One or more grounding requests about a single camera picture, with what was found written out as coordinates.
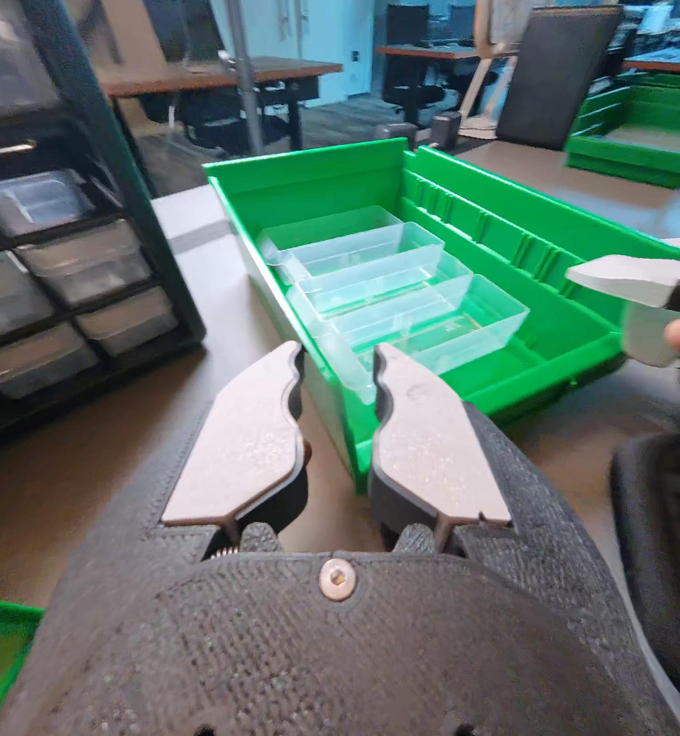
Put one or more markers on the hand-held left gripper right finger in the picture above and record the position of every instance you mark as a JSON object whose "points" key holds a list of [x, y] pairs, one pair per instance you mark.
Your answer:
{"points": [[432, 454]]}

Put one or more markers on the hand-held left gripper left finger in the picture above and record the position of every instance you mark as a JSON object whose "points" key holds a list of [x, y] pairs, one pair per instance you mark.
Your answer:
{"points": [[242, 448]]}

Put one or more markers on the black drawer cabinet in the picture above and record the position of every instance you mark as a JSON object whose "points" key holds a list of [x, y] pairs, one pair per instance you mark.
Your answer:
{"points": [[170, 276]]}

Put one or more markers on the wooden office desk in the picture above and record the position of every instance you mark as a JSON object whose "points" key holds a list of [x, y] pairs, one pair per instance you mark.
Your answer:
{"points": [[426, 52], [202, 77]]}

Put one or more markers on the black board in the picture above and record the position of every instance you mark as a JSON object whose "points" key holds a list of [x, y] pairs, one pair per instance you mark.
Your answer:
{"points": [[558, 75]]}

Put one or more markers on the grey tape strip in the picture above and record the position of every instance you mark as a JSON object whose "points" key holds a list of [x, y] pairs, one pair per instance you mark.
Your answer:
{"points": [[202, 237]]}

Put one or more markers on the set of clear cabinet drawers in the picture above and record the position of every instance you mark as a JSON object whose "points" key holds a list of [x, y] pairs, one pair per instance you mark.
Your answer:
{"points": [[81, 264]]}

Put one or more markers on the wooden easel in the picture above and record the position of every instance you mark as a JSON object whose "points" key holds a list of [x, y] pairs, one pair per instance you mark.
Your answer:
{"points": [[484, 75]]}

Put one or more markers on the metal pole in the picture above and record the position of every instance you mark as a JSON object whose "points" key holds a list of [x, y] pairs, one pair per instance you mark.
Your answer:
{"points": [[248, 86]]}

